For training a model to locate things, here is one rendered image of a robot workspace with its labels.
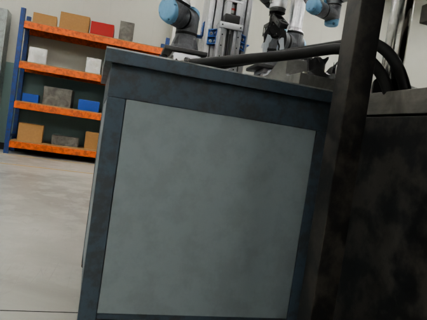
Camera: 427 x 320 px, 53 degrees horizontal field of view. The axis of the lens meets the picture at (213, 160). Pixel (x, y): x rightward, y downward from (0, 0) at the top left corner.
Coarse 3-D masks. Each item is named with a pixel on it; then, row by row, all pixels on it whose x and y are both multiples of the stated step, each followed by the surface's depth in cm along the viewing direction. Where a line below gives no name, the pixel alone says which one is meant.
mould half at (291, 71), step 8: (280, 64) 159; (288, 64) 154; (296, 64) 155; (304, 64) 156; (272, 72) 166; (280, 72) 158; (288, 72) 154; (296, 72) 155; (288, 80) 150; (296, 80) 145; (304, 80) 143; (312, 80) 144; (320, 80) 144; (328, 80) 145; (328, 88) 145
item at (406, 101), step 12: (372, 96) 116; (384, 96) 111; (396, 96) 106; (408, 96) 102; (420, 96) 99; (372, 108) 115; (384, 108) 110; (396, 108) 106; (408, 108) 102; (420, 108) 98
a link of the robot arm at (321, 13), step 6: (306, 0) 220; (312, 0) 214; (318, 0) 214; (306, 6) 217; (312, 6) 214; (318, 6) 214; (324, 6) 216; (312, 12) 216; (318, 12) 216; (324, 12) 217
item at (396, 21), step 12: (396, 0) 118; (408, 0) 117; (396, 12) 117; (408, 12) 117; (396, 24) 117; (408, 24) 117; (396, 36) 117; (408, 36) 118; (396, 48) 117; (384, 60) 119; (372, 84) 122; (396, 84) 116
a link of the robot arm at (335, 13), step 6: (330, 6) 220; (336, 6) 222; (330, 12) 220; (336, 12) 222; (324, 18) 222; (330, 18) 222; (336, 18) 223; (324, 24) 227; (330, 24) 224; (336, 24) 224
